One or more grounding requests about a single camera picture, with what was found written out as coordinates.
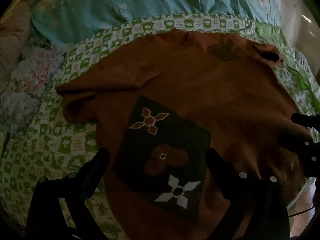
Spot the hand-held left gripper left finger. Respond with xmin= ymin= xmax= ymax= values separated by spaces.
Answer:
xmin=26 ymin=147 xmax=110 ymax=240

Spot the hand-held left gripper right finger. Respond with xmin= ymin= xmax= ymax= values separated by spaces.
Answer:
xmin=205 ymin=148 xmax=292 ymax=240

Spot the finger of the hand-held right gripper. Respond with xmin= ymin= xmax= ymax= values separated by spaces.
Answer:
xmin=279 ymin=130 xmax=320 ymax=180
xmin=291 ymin=112 xmax=320 ymax=131

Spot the orange knit sweater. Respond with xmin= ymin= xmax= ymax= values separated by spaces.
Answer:
xmin=55 ymin=29 xmax=313 ymax=240

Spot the green checked blanket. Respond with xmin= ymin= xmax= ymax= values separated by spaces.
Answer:
xmin=0 ymin=14 xmax=320 ymax=240

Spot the light green leaf-print sheet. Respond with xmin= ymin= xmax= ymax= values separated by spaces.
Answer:
xmin=82 ymin=22 xmax=320 ymax=240

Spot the pink floral sheet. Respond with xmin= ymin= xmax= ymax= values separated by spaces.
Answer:
xmin=0 ymin=36 xmax=68 ymax=133

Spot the beige quilted pillow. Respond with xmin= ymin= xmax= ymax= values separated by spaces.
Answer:
xmin=0 ymin=0 xmax=50 ymax=68

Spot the blue floral quilt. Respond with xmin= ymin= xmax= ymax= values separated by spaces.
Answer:
xmin=31 ymin=0 xmax=282 ymax=47

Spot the thin black cable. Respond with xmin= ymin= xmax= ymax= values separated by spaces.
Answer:
xmin=287 ymin=206 xmax=316 ymax=217

